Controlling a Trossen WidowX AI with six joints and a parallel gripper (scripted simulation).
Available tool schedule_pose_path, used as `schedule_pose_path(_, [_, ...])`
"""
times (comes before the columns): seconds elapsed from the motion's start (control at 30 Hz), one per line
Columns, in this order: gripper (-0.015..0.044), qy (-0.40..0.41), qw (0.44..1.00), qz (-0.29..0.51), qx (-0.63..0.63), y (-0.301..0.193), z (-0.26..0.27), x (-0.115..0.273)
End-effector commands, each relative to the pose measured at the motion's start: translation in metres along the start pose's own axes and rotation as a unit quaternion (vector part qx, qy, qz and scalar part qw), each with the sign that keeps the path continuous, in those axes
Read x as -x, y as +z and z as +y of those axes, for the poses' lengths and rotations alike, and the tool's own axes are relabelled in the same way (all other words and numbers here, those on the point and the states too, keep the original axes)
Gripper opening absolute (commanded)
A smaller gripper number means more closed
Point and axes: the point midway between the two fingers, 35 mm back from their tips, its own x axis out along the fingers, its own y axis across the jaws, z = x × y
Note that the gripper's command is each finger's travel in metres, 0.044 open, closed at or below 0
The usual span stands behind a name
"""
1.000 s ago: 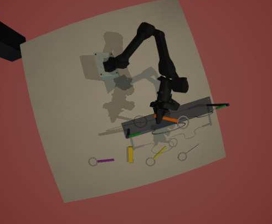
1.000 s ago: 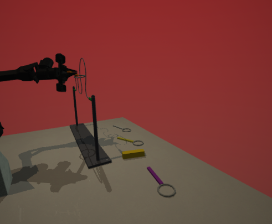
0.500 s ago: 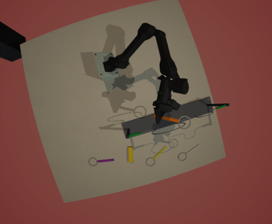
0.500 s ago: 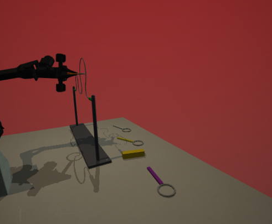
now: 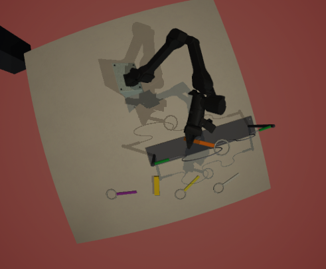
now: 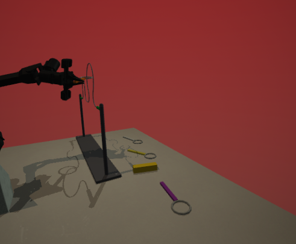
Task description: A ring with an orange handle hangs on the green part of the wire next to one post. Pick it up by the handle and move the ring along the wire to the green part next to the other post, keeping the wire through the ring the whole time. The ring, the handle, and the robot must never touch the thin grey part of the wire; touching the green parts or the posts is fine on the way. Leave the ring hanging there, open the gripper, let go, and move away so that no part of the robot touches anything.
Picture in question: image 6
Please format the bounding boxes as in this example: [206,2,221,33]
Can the yellow rectangular block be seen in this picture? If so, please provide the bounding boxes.
[133,162,157,173]

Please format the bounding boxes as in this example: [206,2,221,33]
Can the grey ring with purple handle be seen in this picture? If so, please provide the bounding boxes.
[160,182,191,214]

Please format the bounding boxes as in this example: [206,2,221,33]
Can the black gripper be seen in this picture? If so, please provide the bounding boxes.
[49,58,84,101]

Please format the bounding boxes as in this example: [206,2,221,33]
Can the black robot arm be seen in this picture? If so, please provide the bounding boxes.
[0,58,60,150]

